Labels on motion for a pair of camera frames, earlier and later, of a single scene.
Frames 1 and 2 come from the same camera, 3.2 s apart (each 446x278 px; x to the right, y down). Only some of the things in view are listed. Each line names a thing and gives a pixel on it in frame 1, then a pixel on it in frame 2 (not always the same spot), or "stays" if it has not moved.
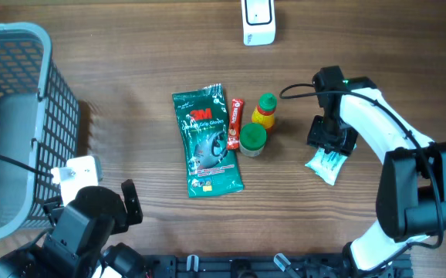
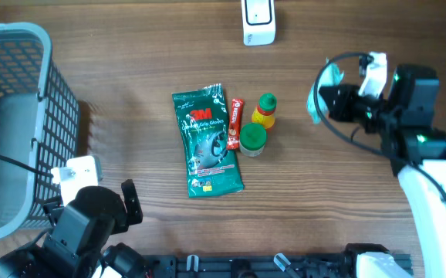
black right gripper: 345,145 → 340,110
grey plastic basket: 28,123 stays
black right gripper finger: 132,202 stays
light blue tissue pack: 327,164 → 332,76
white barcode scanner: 258,19 stays
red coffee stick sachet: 234,123 stays
